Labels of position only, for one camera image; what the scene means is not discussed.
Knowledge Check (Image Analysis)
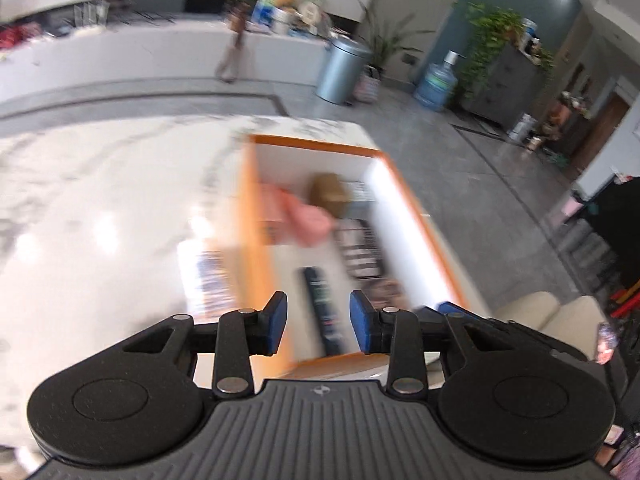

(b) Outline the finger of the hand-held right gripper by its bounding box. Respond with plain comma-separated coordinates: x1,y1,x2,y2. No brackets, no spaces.
437,301,589,362

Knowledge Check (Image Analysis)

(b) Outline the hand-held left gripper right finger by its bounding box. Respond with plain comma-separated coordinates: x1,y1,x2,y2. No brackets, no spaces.
349,289,506,395

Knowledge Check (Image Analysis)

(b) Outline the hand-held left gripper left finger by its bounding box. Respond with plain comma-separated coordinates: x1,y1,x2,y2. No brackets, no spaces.
122,291,290,400

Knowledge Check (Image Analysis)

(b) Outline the black tube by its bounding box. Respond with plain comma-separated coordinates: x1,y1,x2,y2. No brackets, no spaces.
299,266,346,356

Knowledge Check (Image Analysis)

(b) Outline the brown printed box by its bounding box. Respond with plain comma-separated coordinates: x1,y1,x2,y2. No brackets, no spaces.
367,277,416,311

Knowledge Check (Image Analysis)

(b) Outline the plaid pattern case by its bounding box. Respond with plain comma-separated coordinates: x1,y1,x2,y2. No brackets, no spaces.
332,220,388,281

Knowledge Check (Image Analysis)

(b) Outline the orange cardboard box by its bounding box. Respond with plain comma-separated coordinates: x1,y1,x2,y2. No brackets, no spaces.
235,134,468,376

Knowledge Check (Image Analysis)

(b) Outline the gold box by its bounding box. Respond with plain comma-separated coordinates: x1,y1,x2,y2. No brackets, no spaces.
306,172,351,216

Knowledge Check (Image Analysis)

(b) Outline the white bottle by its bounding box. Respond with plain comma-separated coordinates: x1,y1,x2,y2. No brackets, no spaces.
192,250,238,317

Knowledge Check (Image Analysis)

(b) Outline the black furniture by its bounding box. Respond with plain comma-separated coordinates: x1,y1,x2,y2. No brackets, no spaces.
570,175,640,311

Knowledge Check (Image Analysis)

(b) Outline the white floor appliance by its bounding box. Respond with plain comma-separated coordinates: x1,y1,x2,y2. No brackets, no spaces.
507,112,536,143

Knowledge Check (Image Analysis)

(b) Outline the woven handbag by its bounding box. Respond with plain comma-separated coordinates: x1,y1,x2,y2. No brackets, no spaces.
355,65,383,105

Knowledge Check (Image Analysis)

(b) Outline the blue water jug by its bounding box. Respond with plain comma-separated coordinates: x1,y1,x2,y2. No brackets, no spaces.
414,50,460,112

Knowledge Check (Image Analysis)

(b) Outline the grey blue trash can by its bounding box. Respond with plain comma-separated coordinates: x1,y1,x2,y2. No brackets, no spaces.
315,37,373,106

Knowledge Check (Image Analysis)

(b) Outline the grey cabinet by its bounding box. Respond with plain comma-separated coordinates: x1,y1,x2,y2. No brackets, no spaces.
462,42,548,131

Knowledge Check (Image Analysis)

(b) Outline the long leaf floor plant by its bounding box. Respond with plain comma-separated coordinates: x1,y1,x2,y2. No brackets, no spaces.
357,2,431,76

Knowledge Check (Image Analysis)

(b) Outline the marble television console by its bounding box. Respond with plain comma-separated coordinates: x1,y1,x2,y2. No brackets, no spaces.
0,0,333,106

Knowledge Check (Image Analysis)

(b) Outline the white woven pot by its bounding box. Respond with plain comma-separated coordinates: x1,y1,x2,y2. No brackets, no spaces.
272,7,296,36

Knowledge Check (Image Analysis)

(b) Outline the blue green painting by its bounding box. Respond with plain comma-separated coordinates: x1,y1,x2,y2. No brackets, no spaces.
252,0,281,26

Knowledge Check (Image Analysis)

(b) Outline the white router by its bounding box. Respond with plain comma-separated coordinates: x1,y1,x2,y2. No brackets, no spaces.
70,2,111,28

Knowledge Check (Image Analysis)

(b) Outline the brown bottle with strap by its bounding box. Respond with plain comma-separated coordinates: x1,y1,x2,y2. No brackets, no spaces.
215,2,251,83

